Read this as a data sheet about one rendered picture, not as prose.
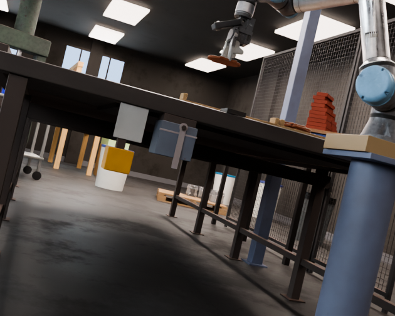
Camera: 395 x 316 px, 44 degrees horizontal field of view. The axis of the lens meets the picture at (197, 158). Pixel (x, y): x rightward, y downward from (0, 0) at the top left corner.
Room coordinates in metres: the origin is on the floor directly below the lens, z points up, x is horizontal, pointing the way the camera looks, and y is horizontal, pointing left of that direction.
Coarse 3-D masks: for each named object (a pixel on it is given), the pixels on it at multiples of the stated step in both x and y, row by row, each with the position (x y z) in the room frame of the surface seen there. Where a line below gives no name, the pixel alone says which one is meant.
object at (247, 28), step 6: (240, 12) 1.97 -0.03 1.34; (240, 18) 1.98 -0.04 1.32; (246, 18) 1.99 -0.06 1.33; (252, 18) 1.99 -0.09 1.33; (246, 24) 2.00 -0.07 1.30; (252, 24) 2.00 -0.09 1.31; (240, 30) 1.97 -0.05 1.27; (246, 30) 1.97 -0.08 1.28; (252, 30) 2.00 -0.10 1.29; (228, 36) 2.01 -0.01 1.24; (240, 36) 1.98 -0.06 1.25; (246, 36) 1.97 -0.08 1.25; (240, 42) 1.98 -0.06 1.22; (246, 42) 1.98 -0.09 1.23
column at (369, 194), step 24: (360, 168) 1.66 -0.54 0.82; (384, 168) 1.63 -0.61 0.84; (360, 192) 1.65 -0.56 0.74; (384, 192) 1.63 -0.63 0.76; (360, 216) 1.64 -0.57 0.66; (384, 216) 1.64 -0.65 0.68; (336, 240) 1.69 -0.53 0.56; (360, 240) 1.63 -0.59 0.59; (384, 240) 1.67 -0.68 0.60; (336, 264) 1.67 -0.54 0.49; (360, 264) 1.63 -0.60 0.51; (336, 288) 1.65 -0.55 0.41; (360, 288) 1.63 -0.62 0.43; (336, 312) 1.64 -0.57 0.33; (360, 312) 1.64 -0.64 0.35
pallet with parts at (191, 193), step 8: (160, 192) 7.60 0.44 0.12; (168, 192) 7.81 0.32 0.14; (192, 192) 8.18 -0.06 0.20; (200, 192) 8.23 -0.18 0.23; (216, 192) 7.99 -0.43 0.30; (160, 200) 7.60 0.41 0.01; (168, 200) 7.94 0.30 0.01; (192, 200) 7.65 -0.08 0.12; (200, 200) 7.81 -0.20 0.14; (208, 200) 8.23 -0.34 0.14; (208, 208) 8.05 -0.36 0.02; (224, 208) 7.71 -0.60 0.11
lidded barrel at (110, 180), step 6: (102, 144) 7.62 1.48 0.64; (102, 150) 7.58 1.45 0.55; (102, 156) 7.56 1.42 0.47; (102, 168) 7.54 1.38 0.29; (102, 174) 7.53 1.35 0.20; (108, 174) 7.51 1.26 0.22; (114, 174) 7.52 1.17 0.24; (120, 174) 7.57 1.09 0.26; (126, 174) 7.68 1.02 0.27; (96, 180) 7.64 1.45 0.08; (102, 180) 7.53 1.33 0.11; (108, 180) 7.51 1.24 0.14; (114, 180) 7.53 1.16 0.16; (120, 180) 7.59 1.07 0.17; (102, 186) 7.53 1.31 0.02; (108, 186) 7.52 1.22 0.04; (114, 186) 7.55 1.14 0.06; (120, 186) 7.63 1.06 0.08
